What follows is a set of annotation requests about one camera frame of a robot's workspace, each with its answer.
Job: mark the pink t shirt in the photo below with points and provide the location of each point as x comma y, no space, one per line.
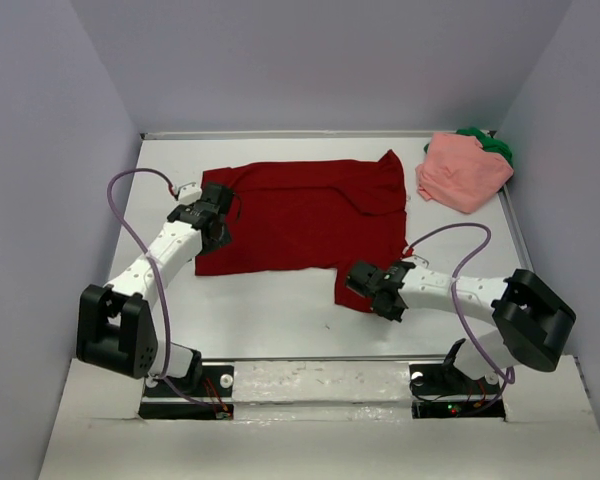
459,173

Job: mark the dark red t shirt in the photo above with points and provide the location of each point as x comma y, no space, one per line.
312,214

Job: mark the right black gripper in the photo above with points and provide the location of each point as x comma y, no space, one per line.
390,315

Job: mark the green t shirt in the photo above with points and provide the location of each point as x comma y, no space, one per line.
489,143

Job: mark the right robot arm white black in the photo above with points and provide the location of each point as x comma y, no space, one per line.
531,322

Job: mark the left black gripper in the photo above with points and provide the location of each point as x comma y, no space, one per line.
223,241

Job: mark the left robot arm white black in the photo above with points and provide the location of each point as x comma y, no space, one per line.
116,330

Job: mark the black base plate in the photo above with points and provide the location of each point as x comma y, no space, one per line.
211,399
438,393

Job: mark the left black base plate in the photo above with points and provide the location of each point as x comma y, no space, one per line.
211,399

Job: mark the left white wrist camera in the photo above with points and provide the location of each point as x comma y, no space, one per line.
187,190

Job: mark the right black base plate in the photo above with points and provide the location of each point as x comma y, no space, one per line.
438,393

